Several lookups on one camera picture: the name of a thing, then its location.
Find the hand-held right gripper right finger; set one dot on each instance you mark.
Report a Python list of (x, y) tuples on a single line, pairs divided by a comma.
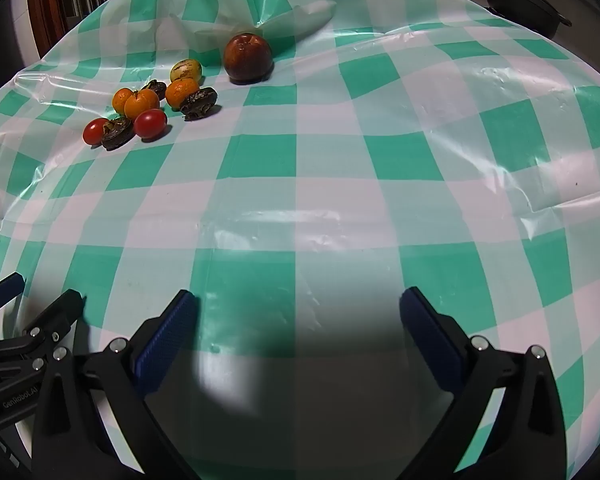
[(430, 340)]

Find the dark brown water chestnut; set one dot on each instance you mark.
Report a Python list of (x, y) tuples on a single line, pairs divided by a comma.
[(199, 102), (156, 88), (117, 133)]

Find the yellow-green speckled fruit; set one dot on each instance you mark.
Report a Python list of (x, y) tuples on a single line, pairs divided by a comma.
[(185, 69)]

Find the small orange tangerine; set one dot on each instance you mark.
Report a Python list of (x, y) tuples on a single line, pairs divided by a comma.
[(119, 101), (181, 94), (141, 103)]

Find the red apple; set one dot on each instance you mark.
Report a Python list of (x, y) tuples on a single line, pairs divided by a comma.
[(248, 57)]

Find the black cooking pot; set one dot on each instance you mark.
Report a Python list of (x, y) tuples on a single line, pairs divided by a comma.
[(522, 2)]

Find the red cherry tomato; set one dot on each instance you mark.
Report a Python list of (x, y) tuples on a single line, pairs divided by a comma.
[(95, 131), (150, 123)]

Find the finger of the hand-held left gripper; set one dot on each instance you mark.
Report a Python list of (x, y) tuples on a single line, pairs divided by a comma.
[(2, 291), (60, 316)]

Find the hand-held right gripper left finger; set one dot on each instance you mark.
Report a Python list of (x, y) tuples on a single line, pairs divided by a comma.
[(166, 340)]

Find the green white checkered tablecloth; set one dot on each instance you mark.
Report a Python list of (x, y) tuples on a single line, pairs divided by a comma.
[(330, 170)]

